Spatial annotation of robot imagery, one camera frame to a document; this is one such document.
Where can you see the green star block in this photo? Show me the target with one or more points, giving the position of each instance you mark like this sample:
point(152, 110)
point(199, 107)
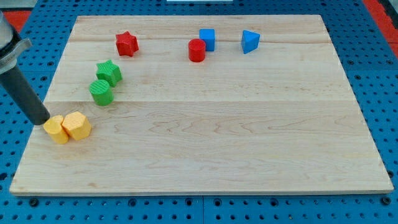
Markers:
point(109, 72)

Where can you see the green cylinder block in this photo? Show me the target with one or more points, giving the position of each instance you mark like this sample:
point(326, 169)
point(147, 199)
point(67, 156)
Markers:
point(101, 92)

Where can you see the red cylinder block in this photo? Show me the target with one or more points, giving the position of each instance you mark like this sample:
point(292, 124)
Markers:
point(196, 50)

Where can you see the blue triangle block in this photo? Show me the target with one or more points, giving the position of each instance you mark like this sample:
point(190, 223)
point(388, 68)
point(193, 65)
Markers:
point(249, 41)

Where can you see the yellow cylinder block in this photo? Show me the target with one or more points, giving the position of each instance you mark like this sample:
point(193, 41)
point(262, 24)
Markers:
point(53, 127)

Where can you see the wooden board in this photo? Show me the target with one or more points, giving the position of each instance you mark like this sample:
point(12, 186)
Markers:
point(280, 120)

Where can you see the yellow hexagon block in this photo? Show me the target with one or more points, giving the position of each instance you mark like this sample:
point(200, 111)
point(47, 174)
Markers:
point(77, 125)

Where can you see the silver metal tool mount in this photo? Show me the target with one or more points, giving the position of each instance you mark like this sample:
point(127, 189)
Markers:
point(12, 45)

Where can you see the blue cube block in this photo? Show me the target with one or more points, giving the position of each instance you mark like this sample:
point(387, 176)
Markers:
point(209, 37)

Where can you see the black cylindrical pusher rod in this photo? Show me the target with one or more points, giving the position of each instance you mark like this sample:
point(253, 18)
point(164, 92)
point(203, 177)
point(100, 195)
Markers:
point(19, 89)

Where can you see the red star block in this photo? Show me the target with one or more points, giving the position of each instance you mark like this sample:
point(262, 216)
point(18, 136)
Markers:
point(126, 44)

